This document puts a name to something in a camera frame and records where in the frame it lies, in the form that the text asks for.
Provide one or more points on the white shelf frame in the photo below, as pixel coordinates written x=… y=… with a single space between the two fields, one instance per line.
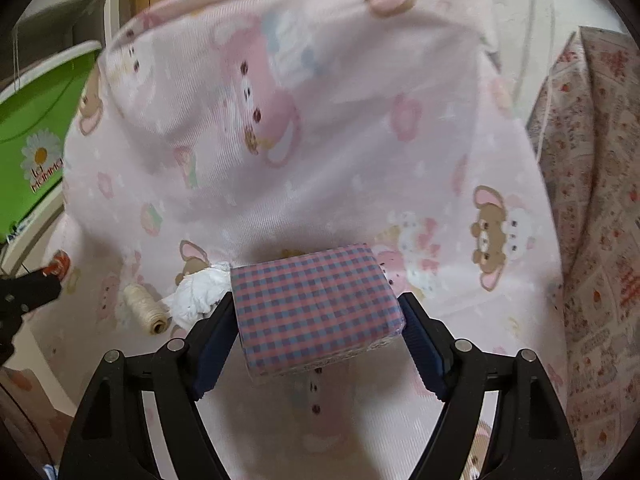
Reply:
x=65 y=15

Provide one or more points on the cream thread spool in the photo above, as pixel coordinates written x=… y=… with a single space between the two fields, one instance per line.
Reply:
x=142 y=307

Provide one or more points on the pink floral cloth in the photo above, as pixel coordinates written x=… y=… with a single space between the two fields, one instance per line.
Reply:
x=22 y=400

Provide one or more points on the pink cartoon printed bed sheet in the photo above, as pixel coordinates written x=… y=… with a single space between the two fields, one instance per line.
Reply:
x=350 y=135

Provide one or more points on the white crumpled tissue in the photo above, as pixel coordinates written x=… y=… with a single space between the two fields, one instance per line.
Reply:
x=197 y=292

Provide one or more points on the plaid tissue packet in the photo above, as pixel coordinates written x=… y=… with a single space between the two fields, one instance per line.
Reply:
x=315 y=305

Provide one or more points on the green daisy storage box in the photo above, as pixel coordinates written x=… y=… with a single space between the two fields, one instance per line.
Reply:
x=35 y=125

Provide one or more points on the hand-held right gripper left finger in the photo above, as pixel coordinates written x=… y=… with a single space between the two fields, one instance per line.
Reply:
x=215 y=352

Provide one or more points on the floral patterned quilt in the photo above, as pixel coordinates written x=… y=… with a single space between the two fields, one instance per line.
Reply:
x=600 y=260

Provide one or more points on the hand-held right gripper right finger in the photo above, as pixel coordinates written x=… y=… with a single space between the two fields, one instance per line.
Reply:
x=425 y=355

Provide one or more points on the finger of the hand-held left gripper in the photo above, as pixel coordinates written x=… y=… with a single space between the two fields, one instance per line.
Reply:
x=30 y=292

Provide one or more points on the small red round cap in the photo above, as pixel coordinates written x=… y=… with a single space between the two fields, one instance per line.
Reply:
x=59 y=265

